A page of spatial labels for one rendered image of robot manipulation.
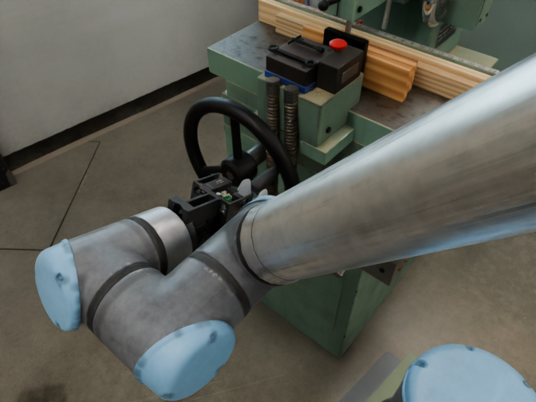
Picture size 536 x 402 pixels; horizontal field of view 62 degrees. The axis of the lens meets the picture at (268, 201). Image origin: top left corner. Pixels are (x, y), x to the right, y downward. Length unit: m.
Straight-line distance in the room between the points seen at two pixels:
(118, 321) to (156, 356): 0.06
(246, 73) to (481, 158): 0.79
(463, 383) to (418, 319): 1.10
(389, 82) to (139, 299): 0.62
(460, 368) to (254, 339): 1.05
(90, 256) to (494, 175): 0.39
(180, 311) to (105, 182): 1.70
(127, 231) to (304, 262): 0.23
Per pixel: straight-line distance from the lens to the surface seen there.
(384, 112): 0.86
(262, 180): 0.73
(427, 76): 0.94
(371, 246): 0.31
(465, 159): 0.24
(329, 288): 1.25
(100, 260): 0.50
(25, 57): 2.13
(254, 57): 1.01
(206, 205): 0.59
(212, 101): 0.79
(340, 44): 0.80
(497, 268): 1.89
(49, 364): 1.66
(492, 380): 0.58
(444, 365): 0.57
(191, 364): 0.44
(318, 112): 0.76
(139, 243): 0.53
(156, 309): 0.45
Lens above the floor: 1.38
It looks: 46 degrees down
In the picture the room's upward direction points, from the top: straight up
